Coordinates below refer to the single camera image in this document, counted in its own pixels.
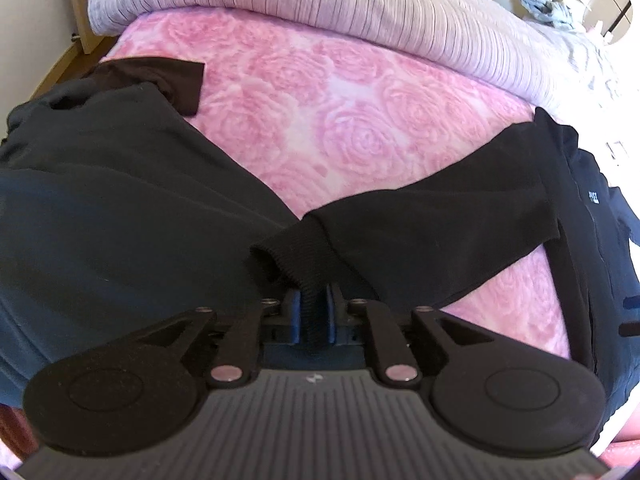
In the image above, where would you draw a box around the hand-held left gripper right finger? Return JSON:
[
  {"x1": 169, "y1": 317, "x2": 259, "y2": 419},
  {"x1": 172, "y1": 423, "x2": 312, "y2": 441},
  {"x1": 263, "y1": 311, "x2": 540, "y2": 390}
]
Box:
[{"x1": 325, "y1": 284, "x2": 506, "y2": 386}]

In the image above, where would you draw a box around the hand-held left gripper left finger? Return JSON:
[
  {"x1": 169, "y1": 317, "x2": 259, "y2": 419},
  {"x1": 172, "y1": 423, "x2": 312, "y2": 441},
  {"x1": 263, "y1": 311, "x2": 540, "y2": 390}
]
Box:
[{"x1": 127, "y1": 287, "x2": 303, "y2": 388}]

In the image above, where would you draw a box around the black knit sweater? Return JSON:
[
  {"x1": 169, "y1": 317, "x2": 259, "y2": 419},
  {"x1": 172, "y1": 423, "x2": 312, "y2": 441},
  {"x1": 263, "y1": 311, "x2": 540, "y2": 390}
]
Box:
[{"x1": 248, "y1": 107, "x2": 640, "y2": 411}]

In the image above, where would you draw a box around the black sweatshirt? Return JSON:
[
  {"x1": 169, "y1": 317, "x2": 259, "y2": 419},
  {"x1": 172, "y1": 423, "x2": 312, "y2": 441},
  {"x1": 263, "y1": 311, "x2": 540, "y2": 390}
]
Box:
[{"x1": 0, "y1": 82, "x2": 301, "y2": 411}]

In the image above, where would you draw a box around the pink cloth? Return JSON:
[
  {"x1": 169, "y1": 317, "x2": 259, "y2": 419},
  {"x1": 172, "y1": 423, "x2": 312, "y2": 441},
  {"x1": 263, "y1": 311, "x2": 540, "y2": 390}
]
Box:
[{"x1": 597, "y1": 400, "x2": 640, "y2": 468}]

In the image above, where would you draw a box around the pink rose blanket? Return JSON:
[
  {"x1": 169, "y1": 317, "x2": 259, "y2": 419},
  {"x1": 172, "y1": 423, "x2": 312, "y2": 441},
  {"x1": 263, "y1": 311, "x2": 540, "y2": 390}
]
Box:
[{"x1": 100, "y1": 10, "x2": 576, "y2": 361}]

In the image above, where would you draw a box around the brown garment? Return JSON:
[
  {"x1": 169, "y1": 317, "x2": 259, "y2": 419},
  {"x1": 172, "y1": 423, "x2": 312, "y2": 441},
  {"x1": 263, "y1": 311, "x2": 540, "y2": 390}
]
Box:
[{"x1": 82, "y1": 57, "x2": 206, "y2": 117}]

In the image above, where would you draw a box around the blue-grey cloth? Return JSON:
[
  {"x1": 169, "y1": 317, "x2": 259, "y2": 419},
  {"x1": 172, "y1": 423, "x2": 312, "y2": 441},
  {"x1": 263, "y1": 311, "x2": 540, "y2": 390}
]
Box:
[{"x1": 517, "y1": 0, "x2": 576, "y2": 31}]

